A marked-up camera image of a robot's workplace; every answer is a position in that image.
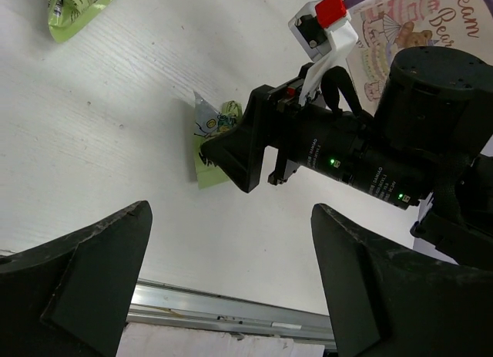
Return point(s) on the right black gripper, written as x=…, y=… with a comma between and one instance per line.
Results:
x=337, y=140

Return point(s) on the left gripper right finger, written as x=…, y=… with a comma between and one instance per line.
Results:
x=387, y=300

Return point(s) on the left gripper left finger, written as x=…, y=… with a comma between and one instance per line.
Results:
x=71, y=296

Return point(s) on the light green snack packet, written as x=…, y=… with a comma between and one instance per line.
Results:
x=67, y=17

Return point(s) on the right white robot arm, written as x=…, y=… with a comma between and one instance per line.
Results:
x=422, y=146

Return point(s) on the aluminium table frame rail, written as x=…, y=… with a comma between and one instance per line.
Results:
x=162, y=304

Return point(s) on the cream paper bag orange handles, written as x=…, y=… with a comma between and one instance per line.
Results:
x=385, y=27

